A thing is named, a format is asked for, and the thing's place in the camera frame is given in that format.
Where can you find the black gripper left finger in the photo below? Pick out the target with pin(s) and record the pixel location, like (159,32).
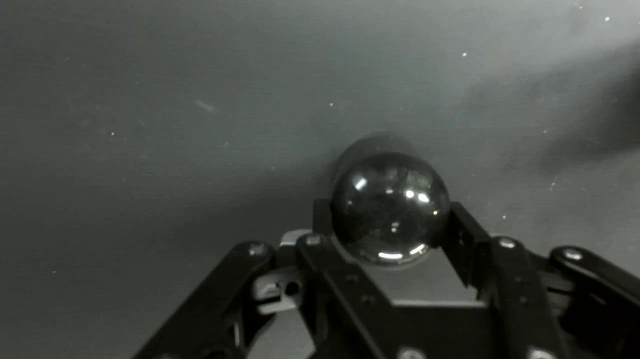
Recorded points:
(332,279)

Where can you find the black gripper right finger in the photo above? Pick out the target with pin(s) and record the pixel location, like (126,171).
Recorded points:
(521,291)

